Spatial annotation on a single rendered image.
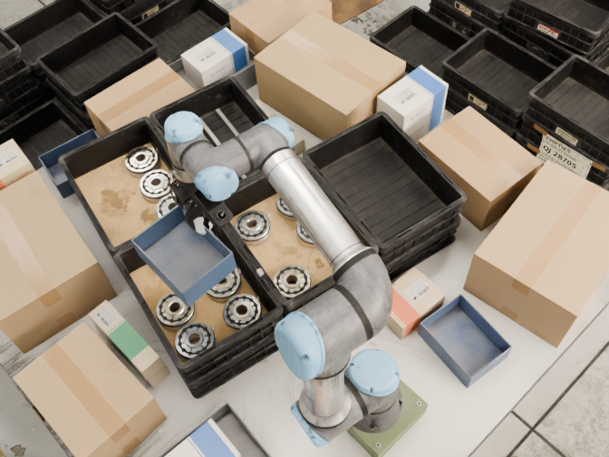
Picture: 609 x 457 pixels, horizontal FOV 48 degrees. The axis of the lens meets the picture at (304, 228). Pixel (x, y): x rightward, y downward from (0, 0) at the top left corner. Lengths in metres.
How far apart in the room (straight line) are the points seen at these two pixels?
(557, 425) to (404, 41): 1.78
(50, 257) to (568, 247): 1.40
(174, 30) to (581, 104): 1.78
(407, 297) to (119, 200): 0.90
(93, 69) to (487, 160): 1.70
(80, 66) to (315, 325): 2.12
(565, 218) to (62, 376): 1.38
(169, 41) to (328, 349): 2.27
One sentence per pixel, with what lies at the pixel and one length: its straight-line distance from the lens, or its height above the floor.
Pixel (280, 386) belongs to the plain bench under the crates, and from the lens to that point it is 1.92.
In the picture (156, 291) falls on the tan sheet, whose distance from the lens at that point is 1.95.
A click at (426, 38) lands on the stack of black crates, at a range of 3.37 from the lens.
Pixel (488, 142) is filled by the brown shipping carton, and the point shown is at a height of 0.86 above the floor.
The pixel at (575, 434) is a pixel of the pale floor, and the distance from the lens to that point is 2.73.
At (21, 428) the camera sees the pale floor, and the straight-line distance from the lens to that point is 2.86.
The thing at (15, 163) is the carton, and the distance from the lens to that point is 2.22.
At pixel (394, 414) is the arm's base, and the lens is 1.78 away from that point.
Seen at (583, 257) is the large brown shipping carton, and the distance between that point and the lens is 1.96.
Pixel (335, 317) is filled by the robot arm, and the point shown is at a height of 1.40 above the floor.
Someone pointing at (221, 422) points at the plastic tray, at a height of 0.70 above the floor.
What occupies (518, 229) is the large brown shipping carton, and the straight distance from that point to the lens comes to 1.96.
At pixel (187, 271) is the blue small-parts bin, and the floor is 1.07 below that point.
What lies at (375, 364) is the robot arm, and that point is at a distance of 1.63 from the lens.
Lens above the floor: 2.49
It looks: 57 degrees down
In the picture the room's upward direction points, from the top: 5 degrees counter-clockwise
